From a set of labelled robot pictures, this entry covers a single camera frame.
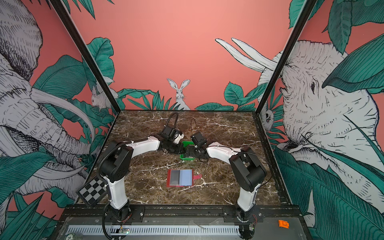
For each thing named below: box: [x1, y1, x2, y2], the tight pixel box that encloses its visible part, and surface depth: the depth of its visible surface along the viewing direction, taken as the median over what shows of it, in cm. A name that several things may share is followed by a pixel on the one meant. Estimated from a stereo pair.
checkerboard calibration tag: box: [75, 176, 107, 207], surface depth 80 cm
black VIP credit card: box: [169, 170, 182, 186], surface depth 88 cm
